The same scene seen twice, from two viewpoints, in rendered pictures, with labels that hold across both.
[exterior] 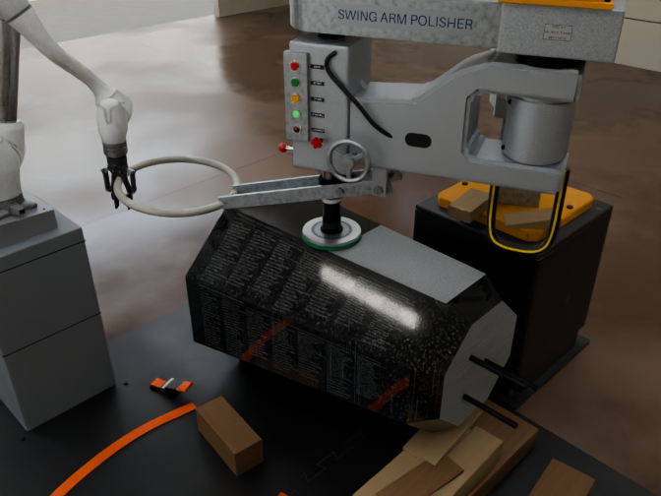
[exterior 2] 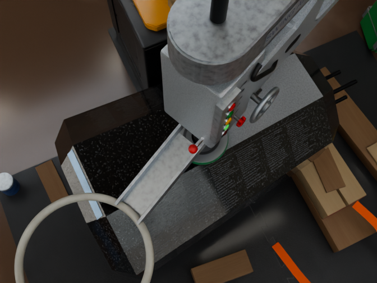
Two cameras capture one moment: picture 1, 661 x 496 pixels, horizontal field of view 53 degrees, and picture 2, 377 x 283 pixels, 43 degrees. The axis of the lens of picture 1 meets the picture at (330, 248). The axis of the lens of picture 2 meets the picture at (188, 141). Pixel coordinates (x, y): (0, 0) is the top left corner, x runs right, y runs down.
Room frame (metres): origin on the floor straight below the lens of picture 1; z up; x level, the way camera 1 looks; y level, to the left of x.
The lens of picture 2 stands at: (2.00, 0.65, 2.66)
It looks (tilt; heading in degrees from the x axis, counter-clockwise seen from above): 71 degrees down; 286
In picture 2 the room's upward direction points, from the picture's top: 3 degrees clockwise
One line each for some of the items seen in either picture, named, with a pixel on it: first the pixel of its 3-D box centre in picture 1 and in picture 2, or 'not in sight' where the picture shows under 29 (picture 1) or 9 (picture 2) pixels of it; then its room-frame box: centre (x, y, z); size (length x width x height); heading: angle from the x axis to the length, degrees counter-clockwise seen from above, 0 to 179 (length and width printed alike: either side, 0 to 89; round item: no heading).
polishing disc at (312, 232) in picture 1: (331, 230); (201, 137); (2.13, 0.00, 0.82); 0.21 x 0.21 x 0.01
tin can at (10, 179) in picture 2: not in sight; (7, 184); (3.10, 0.34, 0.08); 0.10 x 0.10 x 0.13
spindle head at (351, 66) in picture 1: (354, 107); (224, 68); (2.10, -0.08, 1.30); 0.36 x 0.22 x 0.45; 68
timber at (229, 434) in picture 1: (228, 434); (221, 270); (1.85, 0.40, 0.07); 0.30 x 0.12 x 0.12; 38
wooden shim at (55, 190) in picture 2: not in sight; (52, 182); (2.89, 0.24, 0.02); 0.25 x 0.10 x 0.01; 138
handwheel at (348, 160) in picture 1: (352, 157); (256, 99); (1.97, -0.07, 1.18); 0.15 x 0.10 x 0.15; 68
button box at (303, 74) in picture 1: (297, 96); (224, 117); (2.05, 0.10, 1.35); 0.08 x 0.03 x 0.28; 68
